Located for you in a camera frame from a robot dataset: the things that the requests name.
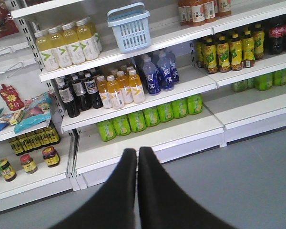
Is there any blue sports drink bottle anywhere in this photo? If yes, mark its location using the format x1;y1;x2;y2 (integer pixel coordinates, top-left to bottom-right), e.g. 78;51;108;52
157;50;174;91
143;55;161;95

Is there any peach C100 drink bottle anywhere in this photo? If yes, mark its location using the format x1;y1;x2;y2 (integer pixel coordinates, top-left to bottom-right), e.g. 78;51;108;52
191;0;205;26

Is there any white metal shelf unit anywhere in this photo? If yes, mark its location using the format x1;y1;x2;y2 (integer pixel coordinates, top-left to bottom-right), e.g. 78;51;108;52
0;0;286;212

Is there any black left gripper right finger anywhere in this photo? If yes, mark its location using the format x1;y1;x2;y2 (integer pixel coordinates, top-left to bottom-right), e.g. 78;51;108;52
137;146;232;229

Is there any large cola bottle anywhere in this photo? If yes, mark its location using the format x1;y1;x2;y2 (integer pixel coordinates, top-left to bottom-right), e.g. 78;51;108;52
268;16;284;54

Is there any orange juice bottle white label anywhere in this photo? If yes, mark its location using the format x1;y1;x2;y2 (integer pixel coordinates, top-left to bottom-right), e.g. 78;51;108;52
107;75;124;109
97;75;113;109
129;69;145;104
117;71;133;104

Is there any red sauce pouch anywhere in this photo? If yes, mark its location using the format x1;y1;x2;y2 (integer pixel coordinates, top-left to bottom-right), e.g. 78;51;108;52
0;84;25;111

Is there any red lid sauce jar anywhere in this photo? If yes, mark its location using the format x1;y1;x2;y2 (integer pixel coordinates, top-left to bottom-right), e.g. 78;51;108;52
42;146;60;167
20;154;38;174

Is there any teal snack bag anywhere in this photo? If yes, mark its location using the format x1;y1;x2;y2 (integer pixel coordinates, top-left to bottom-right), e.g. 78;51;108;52
14;91;52;134

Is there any light blue plastic basket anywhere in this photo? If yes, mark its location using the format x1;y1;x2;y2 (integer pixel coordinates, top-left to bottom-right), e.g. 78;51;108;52
107;2;151;53

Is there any yellow lemon tea bottle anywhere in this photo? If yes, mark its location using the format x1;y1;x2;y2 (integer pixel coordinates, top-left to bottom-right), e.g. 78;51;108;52
216;36;231;73
229;33;243;71
204;38;218;74
242;30;255;68

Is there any dark tea bottle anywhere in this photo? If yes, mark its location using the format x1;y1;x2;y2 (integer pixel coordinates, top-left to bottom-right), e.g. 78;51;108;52
84;73;103;109
58;78;80;118
72;75;92;111

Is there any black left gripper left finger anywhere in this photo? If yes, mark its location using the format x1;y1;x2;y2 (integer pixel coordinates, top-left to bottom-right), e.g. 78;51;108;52
51;148;137;229

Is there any green drink bottle row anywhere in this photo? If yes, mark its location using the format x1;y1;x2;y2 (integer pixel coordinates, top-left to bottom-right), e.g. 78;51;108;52
97;94;203;142

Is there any pale yellow drink bottle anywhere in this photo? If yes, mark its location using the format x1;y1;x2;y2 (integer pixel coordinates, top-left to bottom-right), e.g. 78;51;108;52
62;23;86;64
34;31;59;72
48;28;72;68
76;20;99;61

